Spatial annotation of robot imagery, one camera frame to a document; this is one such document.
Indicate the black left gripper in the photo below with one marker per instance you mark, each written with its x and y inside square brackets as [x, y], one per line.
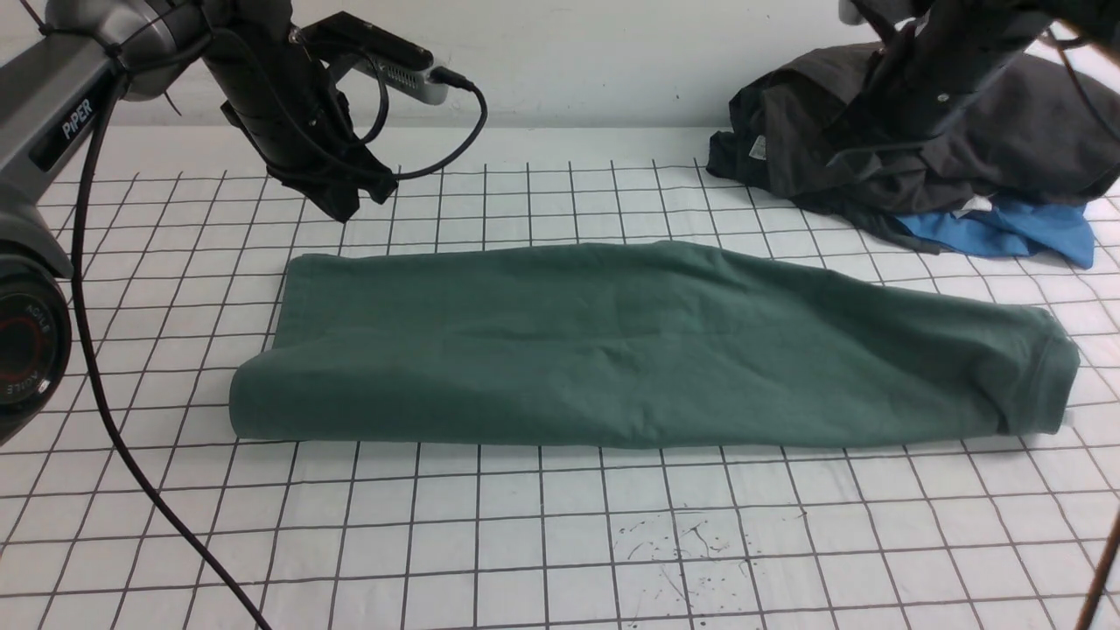
[280, 97]

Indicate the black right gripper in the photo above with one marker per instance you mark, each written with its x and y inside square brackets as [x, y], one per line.
[925, 76]

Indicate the white black-grid tablecloth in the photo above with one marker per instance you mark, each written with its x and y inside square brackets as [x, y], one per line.
[184, 276]

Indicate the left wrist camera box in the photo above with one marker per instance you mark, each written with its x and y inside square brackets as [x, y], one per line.
[346, 42]

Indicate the dark grey garment pile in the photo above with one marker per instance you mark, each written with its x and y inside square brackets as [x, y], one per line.
[1030, 137]

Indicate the green long-sleeve top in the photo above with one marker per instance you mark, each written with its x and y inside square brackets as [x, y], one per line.
[662, 345]

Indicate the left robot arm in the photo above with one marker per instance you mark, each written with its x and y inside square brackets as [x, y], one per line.
[61, 91]

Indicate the blue garment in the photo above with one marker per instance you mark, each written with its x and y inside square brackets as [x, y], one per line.
[1003, 227]

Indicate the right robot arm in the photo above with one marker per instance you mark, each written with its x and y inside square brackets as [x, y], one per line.
[1073, 23]

